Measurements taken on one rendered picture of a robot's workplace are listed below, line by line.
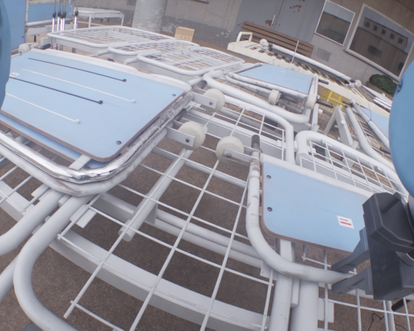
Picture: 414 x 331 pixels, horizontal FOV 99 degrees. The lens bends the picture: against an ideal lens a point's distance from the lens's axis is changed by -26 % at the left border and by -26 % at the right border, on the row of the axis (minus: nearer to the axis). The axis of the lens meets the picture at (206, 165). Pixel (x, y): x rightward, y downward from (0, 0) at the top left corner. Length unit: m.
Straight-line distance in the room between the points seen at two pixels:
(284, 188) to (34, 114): 0.54
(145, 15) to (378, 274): 4.73
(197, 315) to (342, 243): 0.28
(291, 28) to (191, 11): 2.61
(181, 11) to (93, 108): 6.37
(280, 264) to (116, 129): 0.36
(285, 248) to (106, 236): 0.72
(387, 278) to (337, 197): 0.29
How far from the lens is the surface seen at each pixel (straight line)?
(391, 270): 0.32
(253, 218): 0.39
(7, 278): 0.40
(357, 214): 0.56
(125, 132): 0.45
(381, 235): 0.26
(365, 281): 0.36
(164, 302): 0.39
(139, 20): 4.82
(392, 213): 0.28
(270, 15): 6.26
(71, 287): 0.88
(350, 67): 6.56
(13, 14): 1.43
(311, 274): 0.38
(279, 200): 0.44
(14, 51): 1.46
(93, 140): 0.44
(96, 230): 0.98
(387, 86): 5.76
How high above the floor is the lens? 0.79
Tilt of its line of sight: 36 degrees down
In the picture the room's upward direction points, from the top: 17 degrees clockwise
